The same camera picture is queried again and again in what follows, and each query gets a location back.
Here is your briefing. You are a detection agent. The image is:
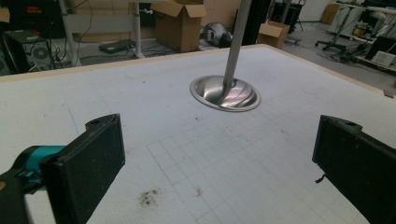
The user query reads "white desk leg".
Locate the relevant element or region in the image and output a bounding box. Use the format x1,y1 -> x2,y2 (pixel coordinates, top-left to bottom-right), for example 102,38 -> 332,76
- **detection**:
58,0 -> 82,68
132,0 -> 147,60

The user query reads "grey rounded appliance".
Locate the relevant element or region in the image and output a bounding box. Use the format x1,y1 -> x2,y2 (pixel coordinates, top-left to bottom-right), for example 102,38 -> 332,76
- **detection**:
201,21 -> 233,49

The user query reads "white grid mat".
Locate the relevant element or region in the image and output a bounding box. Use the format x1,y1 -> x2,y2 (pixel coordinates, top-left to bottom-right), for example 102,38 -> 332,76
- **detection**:
0,46 -> 396,224

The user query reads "steel utensil stand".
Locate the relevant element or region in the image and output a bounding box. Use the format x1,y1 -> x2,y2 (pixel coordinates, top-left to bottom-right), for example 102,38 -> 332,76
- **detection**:
189,0 -> 262,113

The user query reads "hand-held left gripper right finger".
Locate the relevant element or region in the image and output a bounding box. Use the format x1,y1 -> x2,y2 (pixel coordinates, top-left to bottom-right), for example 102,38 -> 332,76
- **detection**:
312,114 -> 396,224

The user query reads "small cardboard box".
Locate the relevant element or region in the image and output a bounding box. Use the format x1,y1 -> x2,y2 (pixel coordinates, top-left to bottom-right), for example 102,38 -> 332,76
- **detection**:
256,21 -> 291,50

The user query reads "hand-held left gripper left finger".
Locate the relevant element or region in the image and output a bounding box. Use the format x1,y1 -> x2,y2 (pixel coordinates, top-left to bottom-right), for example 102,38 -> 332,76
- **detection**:
13,113 -> 126,224

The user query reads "large open cardboard box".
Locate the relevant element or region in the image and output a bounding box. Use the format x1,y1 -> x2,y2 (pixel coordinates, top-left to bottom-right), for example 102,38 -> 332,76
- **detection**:
149,0 -> 208,53

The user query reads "black computer tower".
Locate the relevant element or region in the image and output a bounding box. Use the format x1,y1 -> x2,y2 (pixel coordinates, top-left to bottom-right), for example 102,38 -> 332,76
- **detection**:
0,29 -> 54,75

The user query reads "flat black device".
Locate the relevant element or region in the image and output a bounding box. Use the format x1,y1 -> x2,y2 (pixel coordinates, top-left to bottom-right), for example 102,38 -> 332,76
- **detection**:
98,38 -> 135,55

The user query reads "office chair base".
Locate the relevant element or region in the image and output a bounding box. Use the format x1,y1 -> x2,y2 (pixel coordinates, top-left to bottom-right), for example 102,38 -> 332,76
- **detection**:
314,30 -> 348,52

